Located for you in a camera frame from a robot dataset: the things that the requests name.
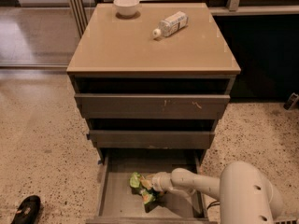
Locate black shoe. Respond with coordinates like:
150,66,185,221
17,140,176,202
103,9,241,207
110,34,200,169
11,195,41,224

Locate clear plastic water bottle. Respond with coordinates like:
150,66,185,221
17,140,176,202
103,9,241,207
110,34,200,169
152,11,189,38

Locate white ceramic bowl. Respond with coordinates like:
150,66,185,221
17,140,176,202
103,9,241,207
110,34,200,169
113,0,140,17

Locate white power strip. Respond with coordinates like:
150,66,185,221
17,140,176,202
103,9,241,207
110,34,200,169
274,217,299,224

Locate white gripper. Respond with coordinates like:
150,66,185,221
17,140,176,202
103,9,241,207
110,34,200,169
141,172,172,191

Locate green rice chip bag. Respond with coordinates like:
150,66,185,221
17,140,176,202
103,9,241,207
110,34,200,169
129,172,165,205

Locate small dark floor object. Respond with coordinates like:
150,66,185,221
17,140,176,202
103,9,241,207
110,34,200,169
283,92,299,110

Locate metal frame post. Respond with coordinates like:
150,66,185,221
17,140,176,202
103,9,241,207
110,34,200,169
68,0,88,36

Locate brown drawer cabinet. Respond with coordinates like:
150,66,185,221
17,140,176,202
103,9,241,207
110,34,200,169
67,3,240,159

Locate middle grey drawer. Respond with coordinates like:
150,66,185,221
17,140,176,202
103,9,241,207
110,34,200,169
88,130,215,149

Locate black cable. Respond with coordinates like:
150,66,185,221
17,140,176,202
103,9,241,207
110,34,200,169
206,201,221,211

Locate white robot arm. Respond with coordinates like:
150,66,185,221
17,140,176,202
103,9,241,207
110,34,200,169
141,161,283,224

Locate top grey drawer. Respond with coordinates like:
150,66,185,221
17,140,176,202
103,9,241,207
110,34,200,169
75,93,230,119

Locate bottom open grey drawer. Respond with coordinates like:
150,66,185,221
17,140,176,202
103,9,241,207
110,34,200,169
86,148,217,224

